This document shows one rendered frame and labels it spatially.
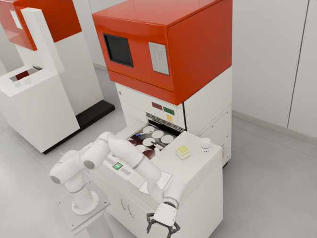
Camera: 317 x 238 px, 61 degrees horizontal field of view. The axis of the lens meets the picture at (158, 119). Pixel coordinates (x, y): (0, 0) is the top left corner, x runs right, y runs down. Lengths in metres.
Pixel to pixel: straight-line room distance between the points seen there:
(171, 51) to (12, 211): 2.56
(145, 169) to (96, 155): 0.25
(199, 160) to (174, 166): 0.18
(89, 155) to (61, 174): 0.35
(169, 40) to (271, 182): 1.93
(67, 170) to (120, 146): 0.46
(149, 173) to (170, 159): 0.61
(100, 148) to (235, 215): 1.74
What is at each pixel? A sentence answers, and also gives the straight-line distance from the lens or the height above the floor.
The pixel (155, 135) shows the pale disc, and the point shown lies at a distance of 2.26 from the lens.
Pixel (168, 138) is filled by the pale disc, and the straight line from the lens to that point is 2.22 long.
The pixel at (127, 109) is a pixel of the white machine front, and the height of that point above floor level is 0.90.
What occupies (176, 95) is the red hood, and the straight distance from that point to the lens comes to 1.94.
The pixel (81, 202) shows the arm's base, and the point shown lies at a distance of 1.95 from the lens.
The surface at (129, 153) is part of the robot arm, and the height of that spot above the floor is 1.46.
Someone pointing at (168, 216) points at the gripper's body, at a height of 1.22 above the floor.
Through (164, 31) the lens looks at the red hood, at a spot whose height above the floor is 1.78.
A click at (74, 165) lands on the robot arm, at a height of 1.31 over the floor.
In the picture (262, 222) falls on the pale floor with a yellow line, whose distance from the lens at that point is 2.81.
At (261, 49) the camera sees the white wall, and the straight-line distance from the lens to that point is 3.27.
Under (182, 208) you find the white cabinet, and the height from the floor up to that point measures 0.77.
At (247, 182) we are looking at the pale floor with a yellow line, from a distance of 3.07.
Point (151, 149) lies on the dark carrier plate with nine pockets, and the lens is 2.15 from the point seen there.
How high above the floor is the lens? 2.34
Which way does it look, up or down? 36 degrees down
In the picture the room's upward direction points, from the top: 10 degrees counter-clockwise
